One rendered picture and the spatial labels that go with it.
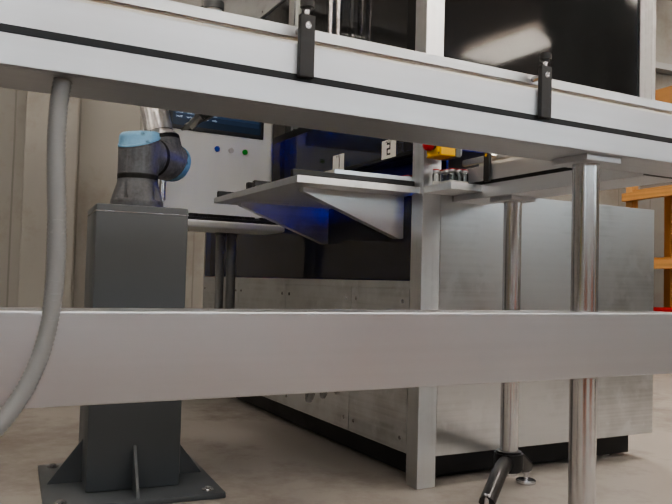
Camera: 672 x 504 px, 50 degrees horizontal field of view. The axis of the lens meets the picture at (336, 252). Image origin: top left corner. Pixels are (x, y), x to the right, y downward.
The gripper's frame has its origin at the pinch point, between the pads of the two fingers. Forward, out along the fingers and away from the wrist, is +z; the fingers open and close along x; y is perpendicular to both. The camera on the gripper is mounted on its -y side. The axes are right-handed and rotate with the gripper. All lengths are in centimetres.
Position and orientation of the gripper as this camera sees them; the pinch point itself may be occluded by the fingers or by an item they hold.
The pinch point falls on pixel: (176, 116)
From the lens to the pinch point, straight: 232.6
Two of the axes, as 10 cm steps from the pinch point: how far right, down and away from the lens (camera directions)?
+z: -8.7, 4.5, 2.2
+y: 0.8, 5.6, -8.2
